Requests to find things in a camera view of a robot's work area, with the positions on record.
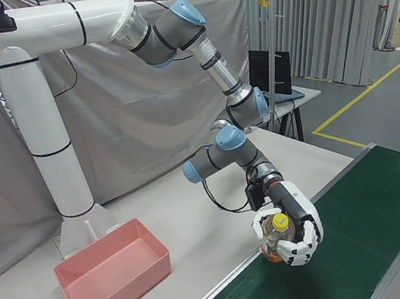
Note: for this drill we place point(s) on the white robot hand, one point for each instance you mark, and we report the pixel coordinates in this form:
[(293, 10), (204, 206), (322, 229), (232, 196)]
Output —
[(298, 206)]

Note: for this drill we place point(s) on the clear bottle yellow cap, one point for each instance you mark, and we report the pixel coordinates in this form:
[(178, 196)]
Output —
[(275, 234)]

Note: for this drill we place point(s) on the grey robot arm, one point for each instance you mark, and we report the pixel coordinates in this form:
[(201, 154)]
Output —
[(180, 30)]

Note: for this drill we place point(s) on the pink plastic basket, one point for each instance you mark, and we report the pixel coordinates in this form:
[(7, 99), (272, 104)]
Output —
[(91, 282)]

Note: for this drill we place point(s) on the green conveyor belt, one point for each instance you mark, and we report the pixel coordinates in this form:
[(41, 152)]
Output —
[(354, 246)]

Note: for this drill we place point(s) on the grey desk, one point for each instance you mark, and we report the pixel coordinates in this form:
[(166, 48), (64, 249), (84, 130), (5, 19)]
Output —
[(306, 95)]

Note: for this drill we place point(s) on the black monitor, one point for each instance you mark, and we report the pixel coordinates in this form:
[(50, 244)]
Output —
[(260, 72), (282, 72)]

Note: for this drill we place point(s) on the grey pleated curtain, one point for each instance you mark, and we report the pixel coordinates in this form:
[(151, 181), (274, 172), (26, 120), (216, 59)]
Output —
[(335, 19)]

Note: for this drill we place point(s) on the grey cloth backdrop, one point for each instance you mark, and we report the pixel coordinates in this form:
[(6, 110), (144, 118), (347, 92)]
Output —
[(132, 111)]

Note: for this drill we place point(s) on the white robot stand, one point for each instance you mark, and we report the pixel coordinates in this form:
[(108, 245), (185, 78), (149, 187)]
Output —
[(49, 144)]

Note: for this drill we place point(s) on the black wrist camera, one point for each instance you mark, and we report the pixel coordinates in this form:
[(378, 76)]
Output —
[(255, 197)]

